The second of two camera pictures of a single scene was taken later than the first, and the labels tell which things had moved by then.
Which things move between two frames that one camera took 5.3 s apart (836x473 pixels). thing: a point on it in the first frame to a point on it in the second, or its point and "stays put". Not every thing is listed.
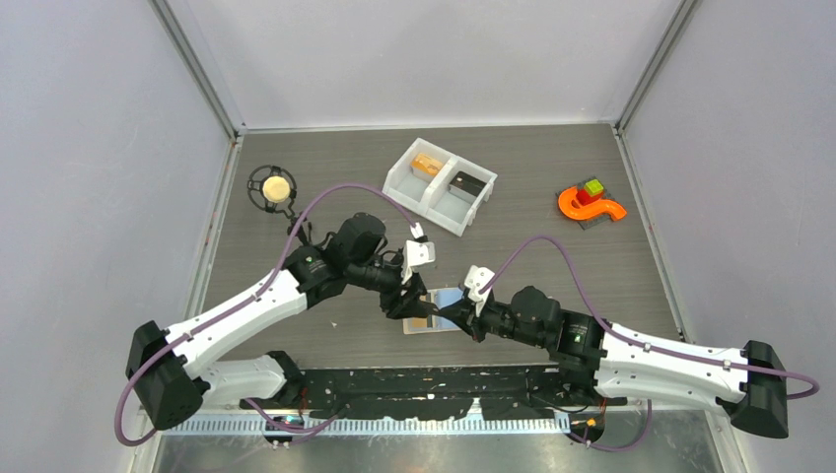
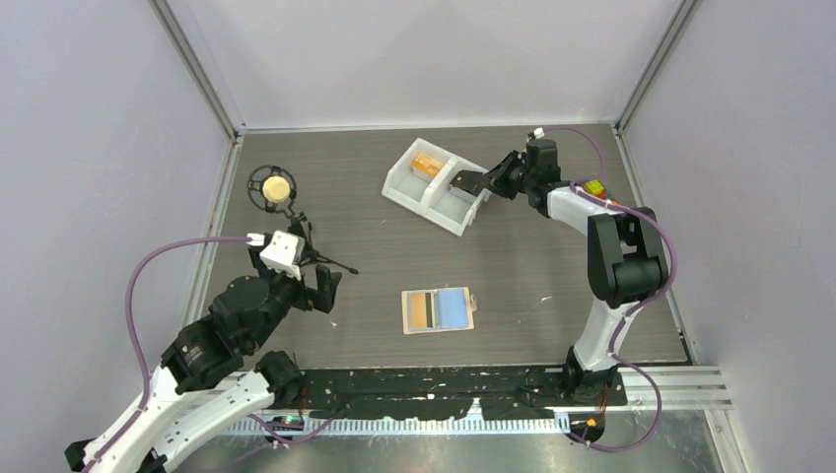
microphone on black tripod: (274, 188) stays put
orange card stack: (427, 164) stays put
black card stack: (465, 185) stays put
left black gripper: (398, 305) to (322, 297)
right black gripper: (464, 314) to (499, 175)
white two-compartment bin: (440, 185) stays put
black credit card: (420, 324) to (471, 182)
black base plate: (437, 392) stays put
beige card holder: (438, 322) stays put
